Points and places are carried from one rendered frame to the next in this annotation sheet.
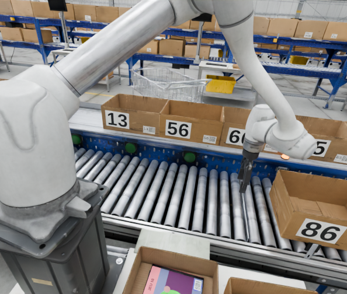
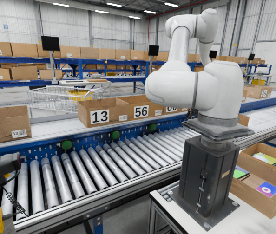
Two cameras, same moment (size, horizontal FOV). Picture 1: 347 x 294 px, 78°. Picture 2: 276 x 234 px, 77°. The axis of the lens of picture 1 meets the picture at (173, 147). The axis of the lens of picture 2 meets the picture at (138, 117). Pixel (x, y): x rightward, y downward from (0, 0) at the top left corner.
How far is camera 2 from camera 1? 1.04 m
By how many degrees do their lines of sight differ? 39
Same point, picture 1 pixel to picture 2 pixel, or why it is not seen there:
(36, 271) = (227, 165)
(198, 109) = (134, 100)
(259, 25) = (92, 53)
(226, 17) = (210, 39)
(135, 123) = (114, 116)
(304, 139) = not seen: hidden behind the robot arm
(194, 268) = not seen: hidden behind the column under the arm
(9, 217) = (231, 126)
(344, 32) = (139, 55)
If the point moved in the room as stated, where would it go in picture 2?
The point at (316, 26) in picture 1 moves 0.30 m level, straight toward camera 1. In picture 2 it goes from (125, 52) to (126, 52)
